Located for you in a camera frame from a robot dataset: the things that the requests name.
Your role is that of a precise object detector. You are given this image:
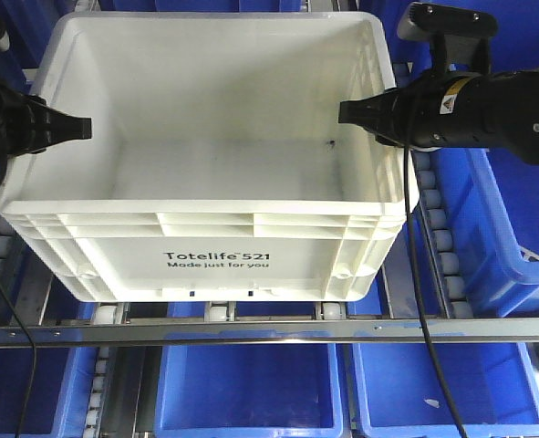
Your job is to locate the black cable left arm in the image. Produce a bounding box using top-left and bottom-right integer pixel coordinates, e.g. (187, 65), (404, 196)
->
(0, 109), (38, 438)

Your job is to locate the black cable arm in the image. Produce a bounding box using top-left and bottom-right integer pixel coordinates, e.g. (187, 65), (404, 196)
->
(403, 90), (471, 438)
(0, 109), (38, 438)

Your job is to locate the white Totelife plastic bin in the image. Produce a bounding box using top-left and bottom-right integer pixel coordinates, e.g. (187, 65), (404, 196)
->
(0, 12), (416, 302)

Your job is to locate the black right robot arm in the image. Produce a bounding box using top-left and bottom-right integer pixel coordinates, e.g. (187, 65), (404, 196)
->
(338, 68), (539, 165)

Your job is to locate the right shelf blue bin right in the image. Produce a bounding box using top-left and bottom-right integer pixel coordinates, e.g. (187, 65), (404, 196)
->
(430, 1), (539, 318)

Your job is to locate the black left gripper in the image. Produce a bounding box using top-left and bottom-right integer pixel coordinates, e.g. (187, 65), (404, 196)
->
(0, 82), (91, 157)

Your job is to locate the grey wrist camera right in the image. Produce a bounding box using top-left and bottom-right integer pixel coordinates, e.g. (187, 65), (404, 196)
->
(397, 2), (498, 76)

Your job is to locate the right shelf steel front rail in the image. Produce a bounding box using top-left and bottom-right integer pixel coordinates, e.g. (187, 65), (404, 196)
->
(0, 318), (539, 349)

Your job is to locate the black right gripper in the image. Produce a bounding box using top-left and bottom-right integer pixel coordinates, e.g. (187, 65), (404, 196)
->
(337, 72), (483, 151)

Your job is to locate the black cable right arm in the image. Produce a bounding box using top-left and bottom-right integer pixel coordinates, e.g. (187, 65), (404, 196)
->
(403, 90), (471, 438)

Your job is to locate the right shelf lower middle bin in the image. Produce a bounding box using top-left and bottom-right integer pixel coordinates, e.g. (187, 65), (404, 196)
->
(153, 344), (345, 437)

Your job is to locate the right shelf lower left bin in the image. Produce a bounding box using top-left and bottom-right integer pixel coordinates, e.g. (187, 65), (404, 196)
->
(0, 349), (99, 438)

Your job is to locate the right shelf lower roller track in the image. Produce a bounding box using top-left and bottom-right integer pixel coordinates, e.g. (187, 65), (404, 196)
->
(82, 347), (114, 438)

